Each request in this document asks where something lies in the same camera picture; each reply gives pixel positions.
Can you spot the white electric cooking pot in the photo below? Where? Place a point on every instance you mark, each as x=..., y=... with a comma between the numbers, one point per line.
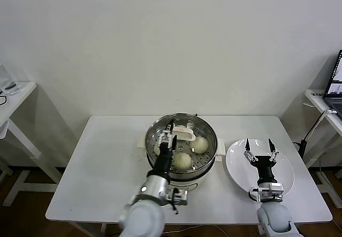
x=200, y=179

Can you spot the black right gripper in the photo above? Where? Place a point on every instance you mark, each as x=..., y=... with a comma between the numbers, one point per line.
x=264, y=167

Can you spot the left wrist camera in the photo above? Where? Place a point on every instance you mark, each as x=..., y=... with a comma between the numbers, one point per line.
x=181, y=197

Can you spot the dark open laptop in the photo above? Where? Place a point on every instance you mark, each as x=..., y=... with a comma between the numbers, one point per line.
x=334, y=103

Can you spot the white round plate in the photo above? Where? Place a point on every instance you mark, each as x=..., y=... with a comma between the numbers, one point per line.
x=235, y=167

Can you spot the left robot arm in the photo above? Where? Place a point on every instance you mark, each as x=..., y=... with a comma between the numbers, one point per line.
x=144, y=218

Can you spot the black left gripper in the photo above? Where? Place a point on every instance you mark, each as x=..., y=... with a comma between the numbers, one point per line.
x=164, y=159

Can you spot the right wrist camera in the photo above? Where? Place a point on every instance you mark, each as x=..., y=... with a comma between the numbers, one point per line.
x=276, y=189

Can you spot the stainless steel steamer basket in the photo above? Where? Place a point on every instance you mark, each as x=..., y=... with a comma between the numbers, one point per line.
x=211, y=151

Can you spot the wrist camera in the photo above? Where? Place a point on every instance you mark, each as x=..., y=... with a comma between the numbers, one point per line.
x=181, y=197
x=276, y=189

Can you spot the white steamed baozi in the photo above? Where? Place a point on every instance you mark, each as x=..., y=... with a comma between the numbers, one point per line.
x=201, y=145
x=156, y=149
x=183, y=162

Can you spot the black power adapter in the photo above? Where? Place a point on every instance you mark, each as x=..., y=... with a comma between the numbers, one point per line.
x=302, y=147

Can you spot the white side desk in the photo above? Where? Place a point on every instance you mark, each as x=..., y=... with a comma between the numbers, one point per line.
x=318, y=100
x=18, y=98

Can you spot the clear glass container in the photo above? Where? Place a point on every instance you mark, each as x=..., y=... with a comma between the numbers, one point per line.
x=8, y=84

